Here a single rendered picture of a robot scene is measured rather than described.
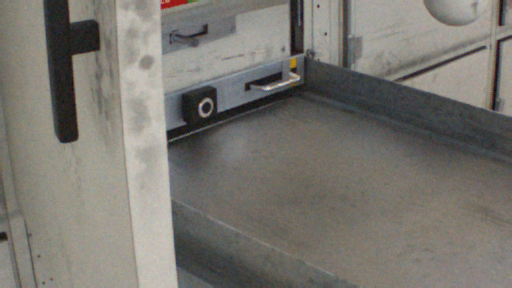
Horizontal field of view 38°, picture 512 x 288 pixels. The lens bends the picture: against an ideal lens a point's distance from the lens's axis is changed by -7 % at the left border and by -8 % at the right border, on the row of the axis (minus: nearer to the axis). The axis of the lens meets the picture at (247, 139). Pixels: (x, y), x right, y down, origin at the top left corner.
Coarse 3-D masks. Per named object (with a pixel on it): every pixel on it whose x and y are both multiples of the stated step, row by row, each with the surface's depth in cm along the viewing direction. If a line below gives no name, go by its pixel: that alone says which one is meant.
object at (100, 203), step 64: (0, 0) 92; (64, 0) 49; (128, 0) 47; (0, 64) 102; (64, 64) 50; (128, 64) 48; (64, 128) 52; (128, 128) 50; (64, 192) 73; (128, 192) 51; (64, 256) 81; (128, 256) 55
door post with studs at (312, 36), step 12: (300, 0) 153; (312, 0) 149; (324, 0) 151; (312, 12) 149; (324, 12) 152; (300, 24) 153; (312, 24) 150; (324, 24) 152; (300, 36) 154; (312, 36) 151; (324, 36) 153; (300, 48) 155; (312, 48) 152; (324, 48) 154; (324, 60) 155
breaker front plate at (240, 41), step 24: (216, 0) 132; (216, 24) 134; (240, 24) 138; (264, 24) 142; (288, 24) 146; (168, 48) 128; (192, 48) 131; (216, 48) 135; (240, 48) 139; (264, 48) 144; (288, 48) 148; (168, 72) 129; (192, 72) 133; (216, 72) 137
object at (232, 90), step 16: (272, 64) 144; (208, 80) 136; (224, 80) 137; (240, 80) 140; (256, 80) 143; (272, 80) 146; (176, 96) 130; (224, 96) 138; (240, 96) 141; (256, 96) 144; (176, 112) 131
